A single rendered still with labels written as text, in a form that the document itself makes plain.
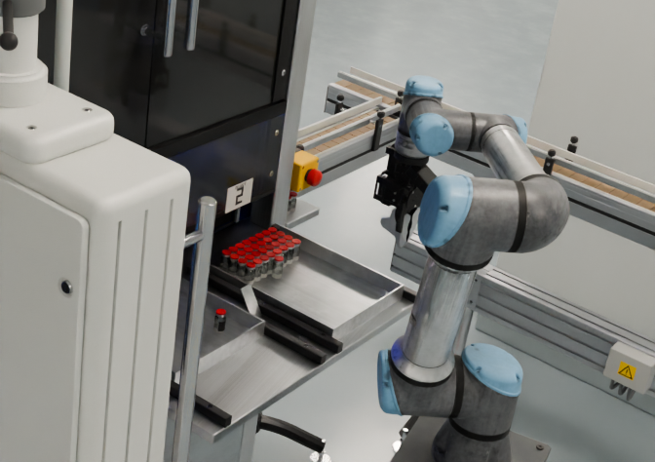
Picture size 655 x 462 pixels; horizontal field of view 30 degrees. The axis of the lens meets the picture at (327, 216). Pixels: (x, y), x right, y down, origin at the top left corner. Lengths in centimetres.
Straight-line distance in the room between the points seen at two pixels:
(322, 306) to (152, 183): 112
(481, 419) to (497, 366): 10
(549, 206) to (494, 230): 10
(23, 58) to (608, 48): 249
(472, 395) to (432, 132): 48
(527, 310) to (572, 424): 62
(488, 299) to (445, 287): 150
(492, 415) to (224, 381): 50
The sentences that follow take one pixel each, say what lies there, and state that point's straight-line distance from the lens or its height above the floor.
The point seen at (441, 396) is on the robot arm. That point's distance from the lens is 221.
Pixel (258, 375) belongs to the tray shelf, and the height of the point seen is 88.
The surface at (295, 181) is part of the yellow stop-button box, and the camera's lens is 283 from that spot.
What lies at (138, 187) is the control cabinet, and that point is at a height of 155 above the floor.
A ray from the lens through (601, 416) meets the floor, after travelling 404.
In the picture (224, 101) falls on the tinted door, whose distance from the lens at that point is 251.
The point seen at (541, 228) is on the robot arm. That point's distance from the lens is 194.
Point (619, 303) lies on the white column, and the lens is 402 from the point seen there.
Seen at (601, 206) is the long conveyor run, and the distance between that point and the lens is 322.
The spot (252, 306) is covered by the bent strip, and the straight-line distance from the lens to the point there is 249.
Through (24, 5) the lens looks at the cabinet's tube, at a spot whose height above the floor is 172.
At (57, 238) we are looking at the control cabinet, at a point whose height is 149.
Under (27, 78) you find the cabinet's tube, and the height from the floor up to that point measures 162.
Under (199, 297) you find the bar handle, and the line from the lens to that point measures 168.
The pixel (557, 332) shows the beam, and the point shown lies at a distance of 344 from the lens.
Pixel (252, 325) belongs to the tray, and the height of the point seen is 89.
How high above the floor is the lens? 222
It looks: 27 degrees down
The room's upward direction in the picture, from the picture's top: 9 degrees clockwise
